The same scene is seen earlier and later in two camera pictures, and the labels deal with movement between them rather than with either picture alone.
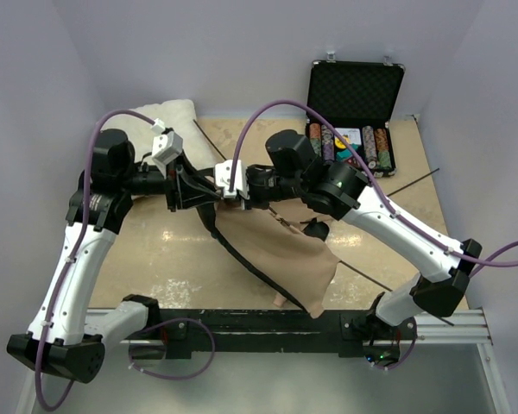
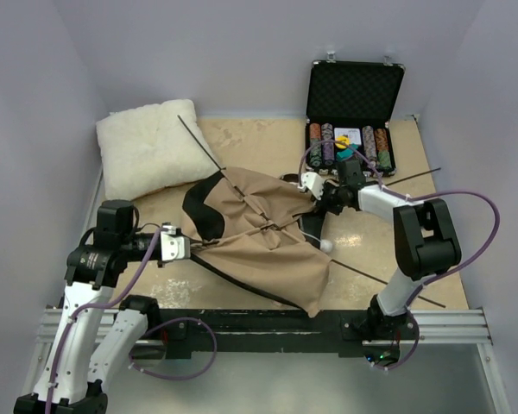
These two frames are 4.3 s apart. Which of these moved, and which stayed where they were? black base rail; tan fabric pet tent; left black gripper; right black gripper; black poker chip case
Moved: tan fabric pet tent; left black gripper; right black gripper
Stayed: black poker chip case; black base rail
